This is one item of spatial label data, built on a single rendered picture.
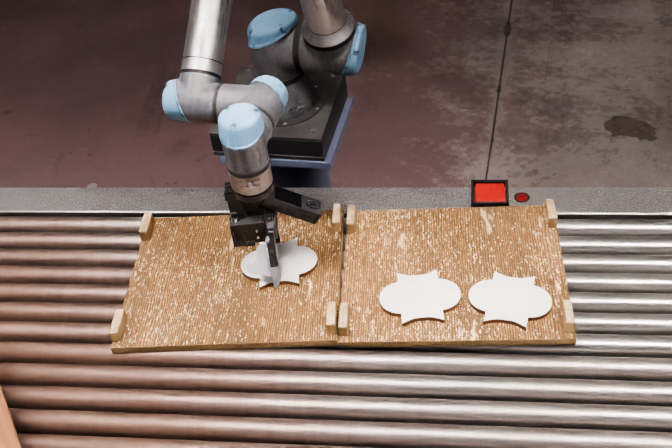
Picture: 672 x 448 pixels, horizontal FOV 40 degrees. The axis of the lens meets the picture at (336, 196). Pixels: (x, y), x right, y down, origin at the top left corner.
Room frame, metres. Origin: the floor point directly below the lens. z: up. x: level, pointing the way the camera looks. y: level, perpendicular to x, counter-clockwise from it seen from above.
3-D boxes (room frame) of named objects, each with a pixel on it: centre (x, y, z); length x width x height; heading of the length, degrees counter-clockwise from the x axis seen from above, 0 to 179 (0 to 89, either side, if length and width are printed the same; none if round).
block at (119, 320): (1.18, 0.42, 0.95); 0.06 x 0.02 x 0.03; 173
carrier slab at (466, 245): (1.23, -0.20, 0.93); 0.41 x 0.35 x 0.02; 82
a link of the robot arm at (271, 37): (1.84, 0.09, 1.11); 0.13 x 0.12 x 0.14; 70
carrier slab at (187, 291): (1.29, 0.21, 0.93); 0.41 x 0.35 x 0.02; 83
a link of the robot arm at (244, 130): (1.30, 0.14, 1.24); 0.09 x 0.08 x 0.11; 160
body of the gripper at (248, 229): (1.30, 0.15, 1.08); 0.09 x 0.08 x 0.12; 89
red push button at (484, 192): (1.45, -0.31, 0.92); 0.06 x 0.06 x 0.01; 79
